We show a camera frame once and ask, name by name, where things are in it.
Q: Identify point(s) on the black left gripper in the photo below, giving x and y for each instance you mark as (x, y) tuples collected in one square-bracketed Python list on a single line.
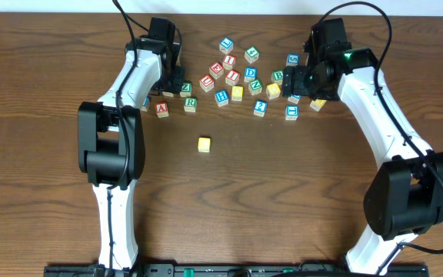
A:
[(176, 78)]

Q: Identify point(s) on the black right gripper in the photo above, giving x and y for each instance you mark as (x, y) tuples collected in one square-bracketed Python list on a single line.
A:
[(289, 81)]

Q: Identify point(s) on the yellow C block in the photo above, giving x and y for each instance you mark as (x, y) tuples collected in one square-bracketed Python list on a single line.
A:
[(204, 144)]

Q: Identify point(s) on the yellow O block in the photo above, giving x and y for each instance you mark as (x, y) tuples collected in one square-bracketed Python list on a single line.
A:
[(237, 93)]

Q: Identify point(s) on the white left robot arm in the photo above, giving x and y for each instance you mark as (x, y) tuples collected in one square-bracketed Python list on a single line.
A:
[(111, 147)]

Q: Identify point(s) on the green Z block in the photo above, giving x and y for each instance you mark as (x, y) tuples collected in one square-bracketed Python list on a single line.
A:
[(186, 90)]

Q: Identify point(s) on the yellow K block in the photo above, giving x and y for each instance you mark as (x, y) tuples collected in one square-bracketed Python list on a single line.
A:
[(317, 104)]

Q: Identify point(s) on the blue l block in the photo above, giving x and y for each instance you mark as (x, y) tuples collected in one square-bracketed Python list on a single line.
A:
[(226, 45), (294, 99)]

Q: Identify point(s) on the red U block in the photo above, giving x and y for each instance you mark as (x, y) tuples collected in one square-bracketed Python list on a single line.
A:
[(207, 83)]

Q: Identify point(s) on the blue 5 block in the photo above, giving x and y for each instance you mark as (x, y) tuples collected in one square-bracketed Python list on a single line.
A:
[(292, 59)]

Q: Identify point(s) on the green R block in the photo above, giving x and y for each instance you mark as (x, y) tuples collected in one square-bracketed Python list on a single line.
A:
[(190, 104)]

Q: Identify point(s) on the red A block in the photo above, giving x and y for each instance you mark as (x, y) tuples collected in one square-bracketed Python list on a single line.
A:
[(161, 109)]

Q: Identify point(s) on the blue P block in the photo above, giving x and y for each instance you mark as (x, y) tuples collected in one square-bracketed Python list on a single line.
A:
[(146, 104)]

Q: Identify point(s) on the green B block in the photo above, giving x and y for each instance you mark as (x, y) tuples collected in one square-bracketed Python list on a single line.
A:
[(277, 77)]

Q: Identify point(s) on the red E block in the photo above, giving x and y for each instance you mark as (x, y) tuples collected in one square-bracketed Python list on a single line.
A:
[(216, 70)]

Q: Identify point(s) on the blue T block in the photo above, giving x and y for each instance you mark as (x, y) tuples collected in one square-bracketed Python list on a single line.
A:
[(291, 112)]

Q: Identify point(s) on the yellow G block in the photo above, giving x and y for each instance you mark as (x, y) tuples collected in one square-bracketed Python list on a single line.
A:
[(273, 90)]

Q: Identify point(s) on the blue H block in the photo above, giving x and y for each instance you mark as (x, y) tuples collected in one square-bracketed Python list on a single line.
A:
[(221, 98)]

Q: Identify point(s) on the red I block upper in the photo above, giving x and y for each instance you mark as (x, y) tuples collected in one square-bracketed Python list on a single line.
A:
[(228, 62)]

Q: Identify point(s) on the red i block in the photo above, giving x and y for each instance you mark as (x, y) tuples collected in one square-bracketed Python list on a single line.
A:
[(232, 77), (228, 62)]

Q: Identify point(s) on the red I block lower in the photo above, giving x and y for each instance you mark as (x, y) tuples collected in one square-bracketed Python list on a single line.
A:
[(232, 77)]

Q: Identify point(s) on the blue L block far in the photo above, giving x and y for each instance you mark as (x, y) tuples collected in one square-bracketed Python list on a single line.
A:
[(226, 45)]

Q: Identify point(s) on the green N block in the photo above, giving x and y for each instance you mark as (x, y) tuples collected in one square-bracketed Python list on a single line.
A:
[(255, 87)]

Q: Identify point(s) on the blue 2 block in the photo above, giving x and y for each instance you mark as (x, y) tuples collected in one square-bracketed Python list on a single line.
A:
[(260, 108)]

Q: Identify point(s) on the blue D block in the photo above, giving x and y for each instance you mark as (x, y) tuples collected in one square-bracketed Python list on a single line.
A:
[(250, 74)]

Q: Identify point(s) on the green 4 block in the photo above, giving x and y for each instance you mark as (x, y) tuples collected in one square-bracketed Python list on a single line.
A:
[(252, 54)]

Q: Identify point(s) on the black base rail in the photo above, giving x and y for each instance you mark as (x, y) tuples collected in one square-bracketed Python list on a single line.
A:
[(307, 268)]

